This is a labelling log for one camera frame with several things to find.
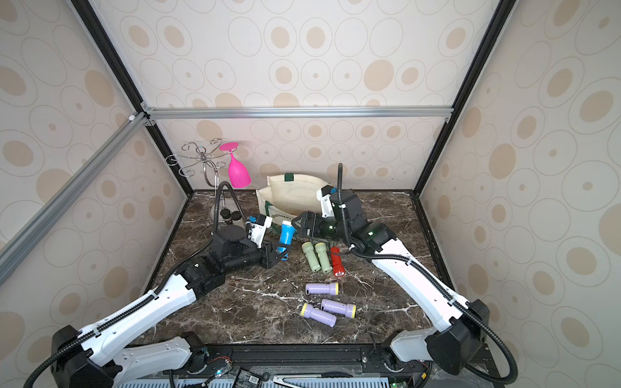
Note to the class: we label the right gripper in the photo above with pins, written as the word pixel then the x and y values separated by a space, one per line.
pixel 310 225

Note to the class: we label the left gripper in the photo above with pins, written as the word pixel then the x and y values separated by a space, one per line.
pixel 272 258

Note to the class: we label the blue flashlight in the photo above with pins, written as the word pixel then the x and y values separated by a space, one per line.
pixel 286 237

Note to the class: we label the green flashlight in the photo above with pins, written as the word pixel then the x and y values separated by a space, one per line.
pixel 312 259
pixel 322 251

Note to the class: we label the purple flashlight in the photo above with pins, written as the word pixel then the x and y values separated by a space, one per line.
pixel 330 306
pixel 323 288
pixel 321 316

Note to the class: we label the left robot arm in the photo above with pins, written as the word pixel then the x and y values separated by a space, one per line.
pixel 97 355

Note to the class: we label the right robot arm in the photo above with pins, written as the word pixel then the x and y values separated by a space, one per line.
pixel 459 327

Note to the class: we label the cream canvas tote bag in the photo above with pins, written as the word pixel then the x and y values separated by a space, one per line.
pixel 289 195

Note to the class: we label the small red flashlight right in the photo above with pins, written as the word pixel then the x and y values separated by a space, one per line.
pixel 337 265

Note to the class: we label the purple flashlight bottom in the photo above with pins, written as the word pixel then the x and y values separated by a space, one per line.
pixel 321 316

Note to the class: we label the dark small bottle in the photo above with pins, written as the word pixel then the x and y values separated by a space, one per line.
pixel 225 215

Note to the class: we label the pink plastic wine glass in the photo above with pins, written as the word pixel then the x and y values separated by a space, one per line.
pixel 239 175

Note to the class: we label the chrome wine glass rack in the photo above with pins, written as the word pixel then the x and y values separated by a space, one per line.
pixel 211 162

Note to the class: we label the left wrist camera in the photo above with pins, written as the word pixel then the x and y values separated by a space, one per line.
pixel 257 227

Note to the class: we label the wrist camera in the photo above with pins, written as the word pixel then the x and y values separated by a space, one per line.
pixel 257 227
pixel 323 195

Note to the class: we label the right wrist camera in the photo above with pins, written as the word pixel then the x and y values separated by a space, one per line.
pixel 323 195

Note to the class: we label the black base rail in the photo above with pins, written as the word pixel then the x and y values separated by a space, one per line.
pixel 333 360

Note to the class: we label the horizontal aluminium rail back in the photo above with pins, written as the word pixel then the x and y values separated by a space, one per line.
pixel 291 113

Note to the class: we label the aluminium rail left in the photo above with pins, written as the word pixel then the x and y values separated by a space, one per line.
pixel 14 253

